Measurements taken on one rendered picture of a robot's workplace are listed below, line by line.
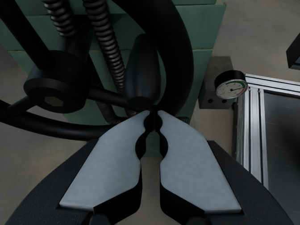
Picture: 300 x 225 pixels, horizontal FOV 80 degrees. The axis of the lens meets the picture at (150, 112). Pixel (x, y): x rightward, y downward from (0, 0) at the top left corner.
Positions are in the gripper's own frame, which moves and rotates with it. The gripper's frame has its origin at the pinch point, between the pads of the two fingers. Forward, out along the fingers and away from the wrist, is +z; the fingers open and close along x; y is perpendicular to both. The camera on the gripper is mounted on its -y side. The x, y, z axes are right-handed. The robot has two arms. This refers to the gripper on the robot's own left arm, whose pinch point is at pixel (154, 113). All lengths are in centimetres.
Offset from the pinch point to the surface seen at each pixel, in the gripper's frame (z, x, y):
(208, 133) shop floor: 76, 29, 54
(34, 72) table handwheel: 5.0, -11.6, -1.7
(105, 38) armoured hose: 11.6, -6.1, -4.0
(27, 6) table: 12.1, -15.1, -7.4
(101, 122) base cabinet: 43, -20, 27
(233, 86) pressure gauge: 24.1, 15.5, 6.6
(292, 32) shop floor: 155, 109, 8
